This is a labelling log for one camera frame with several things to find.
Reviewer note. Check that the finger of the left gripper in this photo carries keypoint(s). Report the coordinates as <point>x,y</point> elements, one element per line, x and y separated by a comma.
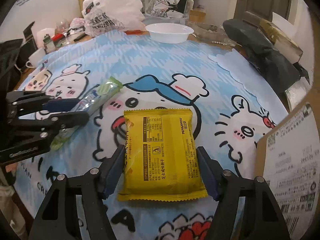
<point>60,105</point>
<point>54,122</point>

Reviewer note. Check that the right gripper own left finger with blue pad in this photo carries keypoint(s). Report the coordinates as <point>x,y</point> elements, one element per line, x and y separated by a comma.
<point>57,217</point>

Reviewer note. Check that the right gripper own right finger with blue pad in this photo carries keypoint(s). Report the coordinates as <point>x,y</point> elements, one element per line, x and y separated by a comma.
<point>262,218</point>

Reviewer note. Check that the green blue candy packet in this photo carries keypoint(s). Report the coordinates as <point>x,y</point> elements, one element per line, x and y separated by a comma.
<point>90,103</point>

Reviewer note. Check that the yellow snack packet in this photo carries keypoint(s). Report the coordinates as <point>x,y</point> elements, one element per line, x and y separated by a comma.
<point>160,158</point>

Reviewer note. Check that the beige sleeve forearm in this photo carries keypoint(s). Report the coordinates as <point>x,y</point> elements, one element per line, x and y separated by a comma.
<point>8,177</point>

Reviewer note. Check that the white mug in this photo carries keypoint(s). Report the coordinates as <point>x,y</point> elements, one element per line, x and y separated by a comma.
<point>35,58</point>

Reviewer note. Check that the brown cardboard box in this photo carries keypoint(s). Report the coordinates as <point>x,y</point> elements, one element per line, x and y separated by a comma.
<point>288,159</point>

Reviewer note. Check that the white printed plastic bag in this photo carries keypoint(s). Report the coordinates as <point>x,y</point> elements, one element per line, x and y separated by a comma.
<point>102,16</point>

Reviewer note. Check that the blue cartoon tablecloth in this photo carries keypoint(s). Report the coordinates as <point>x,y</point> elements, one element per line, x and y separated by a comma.
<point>232,105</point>

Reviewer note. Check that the white plastic bowl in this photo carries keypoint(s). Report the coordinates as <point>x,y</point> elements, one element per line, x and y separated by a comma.
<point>170,33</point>

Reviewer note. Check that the dark jacket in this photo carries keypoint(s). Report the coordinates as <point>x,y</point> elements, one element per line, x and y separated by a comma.
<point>273,66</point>

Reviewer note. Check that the white tree print cushion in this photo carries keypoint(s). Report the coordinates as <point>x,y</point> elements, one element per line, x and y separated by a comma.
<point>168,8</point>

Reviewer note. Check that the small cardboard box on sofa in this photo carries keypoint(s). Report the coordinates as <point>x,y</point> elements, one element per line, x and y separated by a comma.
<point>197,15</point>

